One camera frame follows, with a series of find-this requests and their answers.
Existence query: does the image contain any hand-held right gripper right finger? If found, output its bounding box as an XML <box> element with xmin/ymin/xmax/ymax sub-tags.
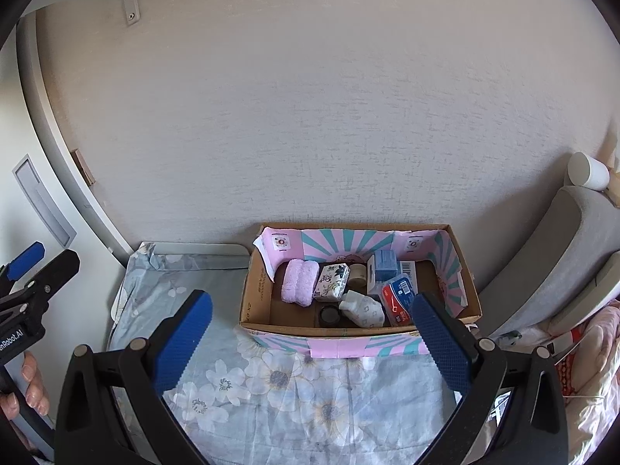
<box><xmin>411</xmin><ymin>292</ymin><xmax>568</xmax><ymax>465</ymax></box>

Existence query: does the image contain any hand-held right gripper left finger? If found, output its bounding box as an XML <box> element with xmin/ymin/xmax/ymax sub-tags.
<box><xmin>54</xmin><ymin>289</ymin><xmax>214</xmax><ymax>465</ymax></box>

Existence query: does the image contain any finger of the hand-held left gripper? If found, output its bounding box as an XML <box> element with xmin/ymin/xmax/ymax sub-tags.
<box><xmin>0</xmin><ymin>249</ymin><xmax>81</xmax><ymax>323</ymax></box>
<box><xmin>0</xmin><ymin>241</ymin><xmax>46</xmax><ymax>286</ymax></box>

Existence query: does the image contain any dental floss box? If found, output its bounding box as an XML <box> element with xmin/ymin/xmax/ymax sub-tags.
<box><xmin>380</xmin><ymin>260</ymin><xmax>421</xmax><ymax>327</ymax></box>

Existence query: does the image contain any white patterned cloth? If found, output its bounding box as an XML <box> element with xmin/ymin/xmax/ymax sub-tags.
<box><xmin>338</xmin><ymin>292</ymin><xmax>386</xmax><ymax>329</ymax></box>

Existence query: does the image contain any small blue box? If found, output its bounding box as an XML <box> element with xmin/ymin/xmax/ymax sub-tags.
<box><xmin>367</xmin><ymin>250</ymin><xmax>400</xmax><ymax>296</ymax></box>

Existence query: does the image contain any pink striped cardboard box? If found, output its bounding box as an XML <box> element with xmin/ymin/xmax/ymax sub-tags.
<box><xmin>238</xmin><ymin>223</ymin><xmax>482</xmax><ymax>360</ymax></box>

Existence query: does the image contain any black cap bottle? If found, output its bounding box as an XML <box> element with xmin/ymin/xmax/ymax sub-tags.
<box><xmin>318</xmin><ymin>304</ymin><xmax>343</xmax><ymax>329</ymax></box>

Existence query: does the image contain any floral tissue pack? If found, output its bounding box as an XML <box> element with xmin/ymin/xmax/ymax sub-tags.
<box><xmin>312</xmin><ymin>262</ymin><xmax>351</xmax><ymax>301</ymax></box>

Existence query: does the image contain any person's left hand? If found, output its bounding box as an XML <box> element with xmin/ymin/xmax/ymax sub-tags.
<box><xmin>0</xmin><ymin>351</ymin><xmax>51</xmax><ymax>422</ymax></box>

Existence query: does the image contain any floral bed sheet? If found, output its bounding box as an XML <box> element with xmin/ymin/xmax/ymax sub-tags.
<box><xmin>107</xmin><ymin>241</ymin><xmax>458</xmax><ymax>465</ymax></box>

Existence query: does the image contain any beige tape roll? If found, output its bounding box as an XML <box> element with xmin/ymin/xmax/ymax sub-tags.
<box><xmin>348</xmin><ymin>264</ymin><xmax>370</xmax><ymax>291</ymax></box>

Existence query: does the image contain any small wooden block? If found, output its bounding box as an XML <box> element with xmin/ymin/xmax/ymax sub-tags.
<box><xmin>72</xmin><ymin>149</ymin><xmax>95</xmax><ymax>185</ymax></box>

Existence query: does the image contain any pink towel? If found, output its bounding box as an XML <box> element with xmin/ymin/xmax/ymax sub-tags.
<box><xmin>281</xmin><ymin>259</ymin><xmax>320</xmax><ymax>308</ymax></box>

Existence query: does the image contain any white wardrobe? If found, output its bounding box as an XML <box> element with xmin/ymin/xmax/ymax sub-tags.
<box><xmin>0</xmin><ymin>10</ymin><xmax>136</xmax><ymax>320</ymax></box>

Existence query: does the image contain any grey padded chair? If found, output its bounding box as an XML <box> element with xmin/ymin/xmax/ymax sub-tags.
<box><xmin>477</xmin><ymin>186</ymin><xmax>620</xmax><ymax>344</ymax></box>

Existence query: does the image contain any pink cloth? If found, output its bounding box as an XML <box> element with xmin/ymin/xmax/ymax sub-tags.
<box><xmin>557</xmin><ymin>300</ymin><xmax>620</xmax><ymax>465</ymax></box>

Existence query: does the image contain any white cylinder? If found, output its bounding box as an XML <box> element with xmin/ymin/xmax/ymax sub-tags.
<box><xmin>568</xmin><ymin>152</ymin><xmax>610</xmax><ymax>192</ymax></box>

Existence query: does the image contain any grey recessed door handle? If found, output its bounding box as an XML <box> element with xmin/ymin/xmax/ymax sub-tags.
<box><xmin>12</xmin><ymin>154</ymin><xmax>77</xmax><ymax>248</ymax></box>

